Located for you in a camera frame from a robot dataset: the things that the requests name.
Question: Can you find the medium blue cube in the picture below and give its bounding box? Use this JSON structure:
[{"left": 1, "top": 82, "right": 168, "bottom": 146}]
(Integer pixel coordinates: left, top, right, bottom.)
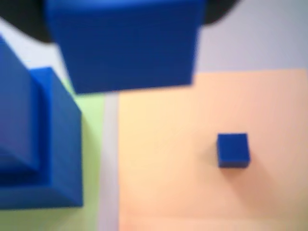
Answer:
[{"left": 0, "top": 36, "right": 48, "bottom": 179}]

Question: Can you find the orange paper square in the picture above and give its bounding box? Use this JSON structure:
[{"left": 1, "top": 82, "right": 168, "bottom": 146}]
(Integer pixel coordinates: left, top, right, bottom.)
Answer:
[{"left": 117, "top": 68, "right": 308, "bottom": 231}]

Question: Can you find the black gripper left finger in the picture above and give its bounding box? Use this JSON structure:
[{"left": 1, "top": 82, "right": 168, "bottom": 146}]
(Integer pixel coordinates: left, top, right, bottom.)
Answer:
[{"left": 0, "top": 0, "right": 55, "bottom": 45}]

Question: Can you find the green paper square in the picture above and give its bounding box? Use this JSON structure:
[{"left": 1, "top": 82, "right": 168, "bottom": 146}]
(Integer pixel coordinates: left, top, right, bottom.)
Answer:
[{"left": 0, "top": 77, "right": 106, "bottom": 231}]

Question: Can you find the large blue cube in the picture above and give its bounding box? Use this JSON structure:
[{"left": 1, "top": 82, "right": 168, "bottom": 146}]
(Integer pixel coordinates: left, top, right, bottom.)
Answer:
[{"left": 0, "top": 67, "right": 84, "bottom": 210}]

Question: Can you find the tiny blue cube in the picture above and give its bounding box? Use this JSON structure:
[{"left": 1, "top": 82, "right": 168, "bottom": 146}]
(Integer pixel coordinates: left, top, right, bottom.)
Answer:
[{"left": 216, "top": 133, "right": 251, "bottom": 168}]

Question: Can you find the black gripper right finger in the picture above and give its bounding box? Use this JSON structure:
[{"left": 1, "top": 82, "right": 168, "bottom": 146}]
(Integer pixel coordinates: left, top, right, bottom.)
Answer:
[{"left": 202, "top": 0, "right": 241, "bottom": 26}]

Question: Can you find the small blue cube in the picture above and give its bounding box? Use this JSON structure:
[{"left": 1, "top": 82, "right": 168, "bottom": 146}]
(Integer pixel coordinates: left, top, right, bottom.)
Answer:
[{"left": 45, "top": 0, "right": 205, "bottom": 94}]

